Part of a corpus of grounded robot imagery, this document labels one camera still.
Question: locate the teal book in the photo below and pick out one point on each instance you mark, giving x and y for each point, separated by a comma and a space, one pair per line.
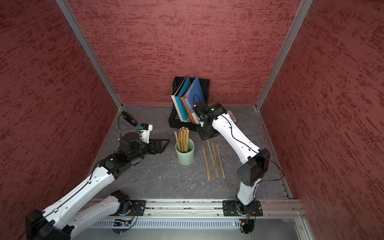
180, 92

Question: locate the white book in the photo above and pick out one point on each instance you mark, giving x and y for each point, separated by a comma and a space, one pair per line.
176, 82

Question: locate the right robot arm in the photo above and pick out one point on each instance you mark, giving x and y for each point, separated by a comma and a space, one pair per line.
255, 161

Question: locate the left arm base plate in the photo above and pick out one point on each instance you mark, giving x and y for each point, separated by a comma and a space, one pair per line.
131, 208

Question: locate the straw bundle in cup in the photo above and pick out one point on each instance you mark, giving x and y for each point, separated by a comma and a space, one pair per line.
182, 139

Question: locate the pink calculator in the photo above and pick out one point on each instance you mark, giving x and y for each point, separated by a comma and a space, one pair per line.
233, 118

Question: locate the orange book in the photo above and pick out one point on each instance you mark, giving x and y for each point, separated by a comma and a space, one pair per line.
189, 115

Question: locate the green metal cup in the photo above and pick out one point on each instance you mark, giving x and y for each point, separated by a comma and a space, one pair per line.
186, 159

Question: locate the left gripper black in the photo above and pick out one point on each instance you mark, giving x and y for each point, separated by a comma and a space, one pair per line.
160, 149

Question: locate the black stapler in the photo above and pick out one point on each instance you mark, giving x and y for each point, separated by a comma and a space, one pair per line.
128, 117

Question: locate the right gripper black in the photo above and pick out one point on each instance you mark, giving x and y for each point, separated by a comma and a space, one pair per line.
205, 135

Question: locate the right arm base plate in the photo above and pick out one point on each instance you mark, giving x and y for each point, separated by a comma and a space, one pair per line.
237, 209

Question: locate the blue folder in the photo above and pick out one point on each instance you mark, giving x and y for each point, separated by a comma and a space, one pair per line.
194, 94

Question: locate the aluminium front rail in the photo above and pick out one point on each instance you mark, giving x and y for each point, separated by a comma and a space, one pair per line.
218, 208

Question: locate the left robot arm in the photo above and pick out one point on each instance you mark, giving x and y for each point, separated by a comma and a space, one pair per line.
65, 219

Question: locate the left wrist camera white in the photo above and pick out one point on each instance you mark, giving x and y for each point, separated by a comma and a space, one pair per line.
145, 130

